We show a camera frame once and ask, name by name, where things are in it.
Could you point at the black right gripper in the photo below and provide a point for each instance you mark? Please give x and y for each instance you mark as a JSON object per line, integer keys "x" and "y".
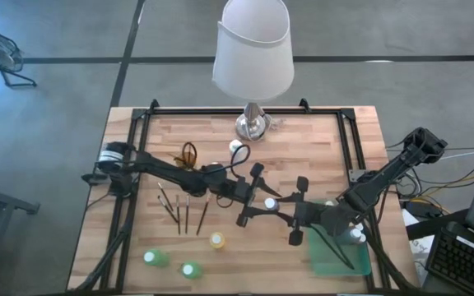
{"x": 309, "y": 215}

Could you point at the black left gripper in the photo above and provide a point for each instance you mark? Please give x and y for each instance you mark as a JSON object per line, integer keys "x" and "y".
{"x": 245, "y": 191}

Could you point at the small purple paint bottle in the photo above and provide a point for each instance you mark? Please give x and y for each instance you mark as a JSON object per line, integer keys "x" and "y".
{"x": 270, "y": 203}

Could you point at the small ochre paint bottle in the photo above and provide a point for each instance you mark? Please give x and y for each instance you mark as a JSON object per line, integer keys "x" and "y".
{"x": 329, "y": 202}

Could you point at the large yellow paint bottle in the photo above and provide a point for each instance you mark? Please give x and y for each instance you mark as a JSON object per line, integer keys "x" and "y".
{"x": 217, "y": 241}

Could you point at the large white paint bottle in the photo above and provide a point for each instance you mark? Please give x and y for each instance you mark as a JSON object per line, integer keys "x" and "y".
{"x": 235, "y": 145}

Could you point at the small magenta paint bottle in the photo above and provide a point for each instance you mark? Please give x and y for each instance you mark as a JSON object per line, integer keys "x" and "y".
{"x": 359, "y": 226}

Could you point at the black paintbrush silver ferrule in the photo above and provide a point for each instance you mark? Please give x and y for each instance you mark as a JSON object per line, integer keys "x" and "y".
{"x": 178, "y": 218}
{"x": 187, "y": 218}
{"x": 165, "y": 196}
{"x": 170, "y": 213}

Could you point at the yellow-orange plastic cup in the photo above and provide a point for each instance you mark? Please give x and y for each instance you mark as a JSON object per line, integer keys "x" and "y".
{"x": 181, "y": 163}

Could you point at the large green paint bottle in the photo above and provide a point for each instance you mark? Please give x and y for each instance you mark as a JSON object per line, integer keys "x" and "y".
{"x": 192, "y": 270}
{"x": 156, "y": 258}

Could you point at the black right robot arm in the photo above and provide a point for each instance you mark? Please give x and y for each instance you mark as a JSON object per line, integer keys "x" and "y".
{"x": 385, "y": 177}

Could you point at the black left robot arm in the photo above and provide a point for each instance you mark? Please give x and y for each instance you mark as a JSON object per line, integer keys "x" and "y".
{"x": 159, "y": 168}

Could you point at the translucent green plastic bin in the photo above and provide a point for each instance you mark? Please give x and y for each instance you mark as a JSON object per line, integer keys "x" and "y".
{"x": 335, "y": 263}

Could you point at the grey metal mounting plate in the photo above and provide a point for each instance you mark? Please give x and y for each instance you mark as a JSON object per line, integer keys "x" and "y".
{"x": 356, "y": 175}

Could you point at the black power strip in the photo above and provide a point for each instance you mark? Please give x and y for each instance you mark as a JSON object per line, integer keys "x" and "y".
{"x": 424, "y": 209}

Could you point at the white printed paper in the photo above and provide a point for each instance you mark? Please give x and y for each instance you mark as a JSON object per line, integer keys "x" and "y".
{"x": 420, "y": 246}

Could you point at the silver table lamp white shade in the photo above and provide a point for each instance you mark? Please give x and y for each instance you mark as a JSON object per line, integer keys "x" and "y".
{"x": 253, "y": 61}

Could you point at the black computer desk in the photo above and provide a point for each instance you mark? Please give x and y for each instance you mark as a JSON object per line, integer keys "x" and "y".
{"x": 432, "y": 226}

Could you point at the black computer keyboard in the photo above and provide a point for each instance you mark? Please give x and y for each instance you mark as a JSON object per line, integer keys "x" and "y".
{"x": 463, "y": 263}

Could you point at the grey side table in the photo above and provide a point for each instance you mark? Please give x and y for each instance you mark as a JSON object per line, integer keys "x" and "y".
{"x": 2, "y": 202}

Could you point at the black frame clamp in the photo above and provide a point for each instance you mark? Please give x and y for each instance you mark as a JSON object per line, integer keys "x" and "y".
{"x": 304, "y": 104}
{"x": 154, "y": 104}

